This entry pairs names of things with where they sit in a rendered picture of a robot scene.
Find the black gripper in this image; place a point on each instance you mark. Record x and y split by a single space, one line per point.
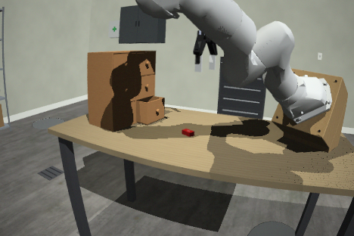
203 39

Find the small brown chest of drawers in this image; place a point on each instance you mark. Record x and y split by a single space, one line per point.
100 88

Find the red nine-volt battery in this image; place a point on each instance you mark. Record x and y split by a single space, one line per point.
187 132

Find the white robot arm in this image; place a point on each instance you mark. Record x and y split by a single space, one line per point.
235 33

